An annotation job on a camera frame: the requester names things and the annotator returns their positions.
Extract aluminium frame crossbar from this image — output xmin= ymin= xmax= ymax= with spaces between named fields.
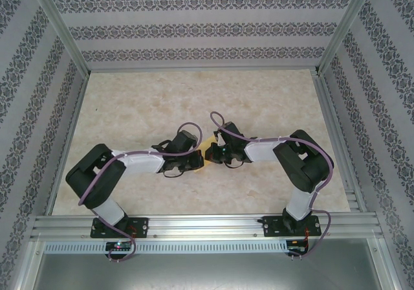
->
xmin=87 ymin=65 xmax=320 ymax=74

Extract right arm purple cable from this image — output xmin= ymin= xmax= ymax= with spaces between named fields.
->
xmin=210 ymin=110 xmax=336 ymax=261

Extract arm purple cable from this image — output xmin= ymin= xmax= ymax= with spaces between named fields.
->
xmin=210 ymin=110 xmax=336 ymax=261
xmin=78 ymin=122 xmax=205 ymax=264

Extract yellow paper sheet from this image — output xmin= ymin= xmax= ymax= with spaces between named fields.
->
xmin=195 ymin=134 xmax=218 ymax=174

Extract aluminium mounting rail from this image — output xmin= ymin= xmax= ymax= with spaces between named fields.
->
xmin=30 ymin=212 xmax=384 ymax=241

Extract aluminium table edge rail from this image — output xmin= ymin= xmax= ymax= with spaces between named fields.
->
xmin=44 ymin=72 xmax=91 ymax=215
xmin=311 ymin=71 xmax=369 ymax=214

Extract slotted grey cable duct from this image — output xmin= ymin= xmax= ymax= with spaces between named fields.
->
xmin=43 ymin=240 xmax=289 ymax=255

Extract aluminium frame post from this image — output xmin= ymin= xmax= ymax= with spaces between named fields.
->
xmin=314 ymin=0 xmax=378 ymax=74
xmin=27 ymin=0 xmax=91 ymax=74

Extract small circuit board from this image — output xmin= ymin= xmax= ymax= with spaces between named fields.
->
xmin=105 ymin=240 xmax=132 ymax=252
xmin=287 ymin=239 xmax=311 ymax=254

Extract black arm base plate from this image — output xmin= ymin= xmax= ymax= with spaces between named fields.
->
xmin=90 ymin=217 xmax=149 ymax=239
xmin=262 ymin=214 xmax=323 ymax=238

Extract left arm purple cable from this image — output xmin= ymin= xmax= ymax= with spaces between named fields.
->
xmin=78 ymin=122 xmax=205 ymax=264

